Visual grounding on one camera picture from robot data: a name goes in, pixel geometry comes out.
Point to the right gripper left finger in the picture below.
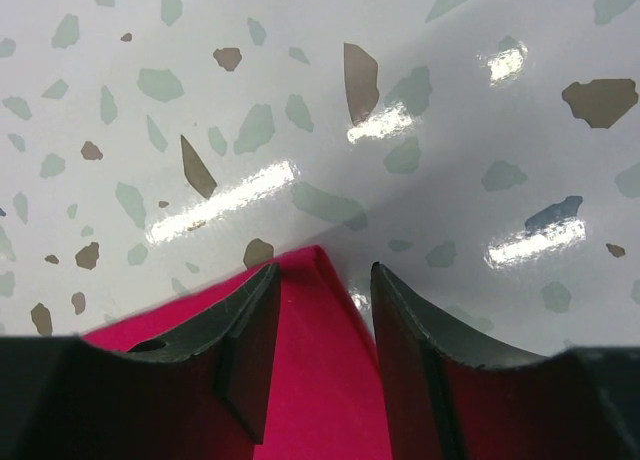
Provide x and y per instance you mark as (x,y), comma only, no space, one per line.
(197,391)

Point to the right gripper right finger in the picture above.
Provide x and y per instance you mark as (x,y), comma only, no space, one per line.
(453,392)

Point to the magenta t shirt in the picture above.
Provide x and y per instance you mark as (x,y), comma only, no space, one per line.
(325,398)

